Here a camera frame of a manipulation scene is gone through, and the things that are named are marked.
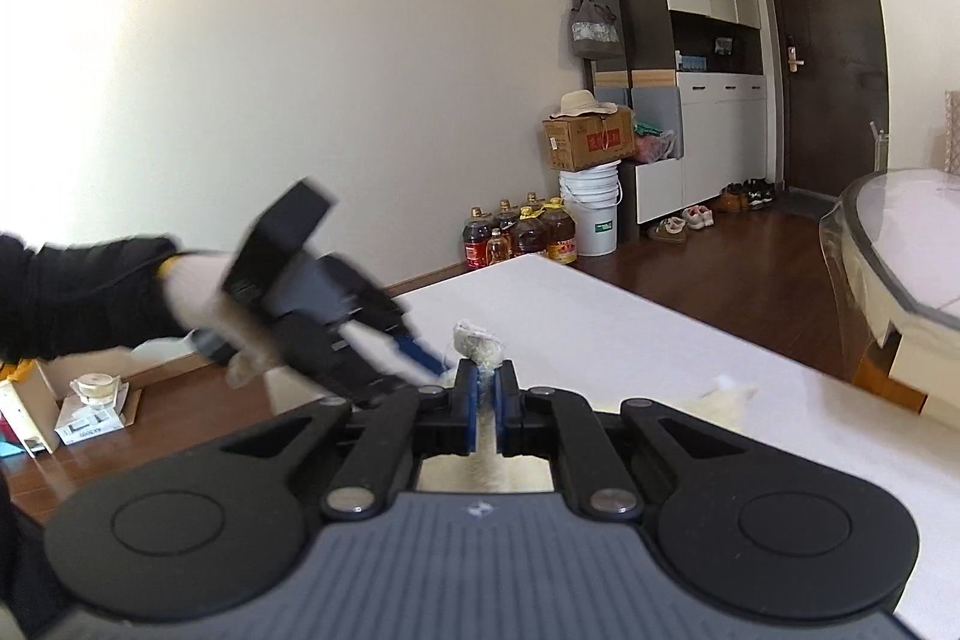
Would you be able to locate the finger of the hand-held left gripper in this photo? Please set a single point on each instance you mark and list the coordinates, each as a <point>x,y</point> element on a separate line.
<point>420,355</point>

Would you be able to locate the person's left hand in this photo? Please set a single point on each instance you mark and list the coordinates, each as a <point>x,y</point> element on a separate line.
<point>196,291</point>

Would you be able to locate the open cardboard box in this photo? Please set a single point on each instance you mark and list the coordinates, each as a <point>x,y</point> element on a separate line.
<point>22,411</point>

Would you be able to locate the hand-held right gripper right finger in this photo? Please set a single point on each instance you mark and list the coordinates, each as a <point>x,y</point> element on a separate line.
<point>501,415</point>

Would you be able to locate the dark brown entrance door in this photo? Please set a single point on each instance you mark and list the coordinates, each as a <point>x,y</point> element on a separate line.
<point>821,55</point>

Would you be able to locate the small white carton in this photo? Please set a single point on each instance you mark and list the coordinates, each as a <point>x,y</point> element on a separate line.
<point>90,421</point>

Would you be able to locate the group of cooking oil bottles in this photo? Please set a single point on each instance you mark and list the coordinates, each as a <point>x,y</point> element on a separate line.
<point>529,231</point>

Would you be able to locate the cream knitted towel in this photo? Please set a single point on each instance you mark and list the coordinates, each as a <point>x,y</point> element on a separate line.
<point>480,467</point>

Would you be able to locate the beige straw hat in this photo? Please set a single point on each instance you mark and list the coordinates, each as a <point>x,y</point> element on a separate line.
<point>583,104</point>

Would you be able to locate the white plastic bucket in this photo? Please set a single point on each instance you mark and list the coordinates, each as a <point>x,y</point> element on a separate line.
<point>592,209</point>

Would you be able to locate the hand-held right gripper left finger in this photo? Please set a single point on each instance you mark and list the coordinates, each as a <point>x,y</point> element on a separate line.
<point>469,411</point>

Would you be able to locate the brown cardboard box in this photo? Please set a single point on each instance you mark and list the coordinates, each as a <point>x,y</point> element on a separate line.
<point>589,141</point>

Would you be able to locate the row of shoes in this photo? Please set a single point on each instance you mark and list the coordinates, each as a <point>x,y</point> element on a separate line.
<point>709,212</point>

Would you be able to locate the white and grey hallway cabinet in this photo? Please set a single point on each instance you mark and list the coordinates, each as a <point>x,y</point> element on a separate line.
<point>675,55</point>

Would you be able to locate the colourful plastic bags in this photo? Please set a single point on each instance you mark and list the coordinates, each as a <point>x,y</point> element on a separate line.
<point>654,141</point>

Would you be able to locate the glass topped dining table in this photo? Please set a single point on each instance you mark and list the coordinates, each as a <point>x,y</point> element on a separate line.
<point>907,257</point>

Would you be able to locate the grey hanging tote bag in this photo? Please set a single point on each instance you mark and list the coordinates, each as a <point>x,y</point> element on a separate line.
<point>594,21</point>

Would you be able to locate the person's left forearm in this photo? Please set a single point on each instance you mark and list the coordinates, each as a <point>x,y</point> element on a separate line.
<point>82,295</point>

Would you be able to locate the roll of tape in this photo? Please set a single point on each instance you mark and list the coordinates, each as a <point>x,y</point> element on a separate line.
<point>94,389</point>

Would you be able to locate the beige woven chair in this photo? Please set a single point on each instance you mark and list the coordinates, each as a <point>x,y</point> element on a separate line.
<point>952,130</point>

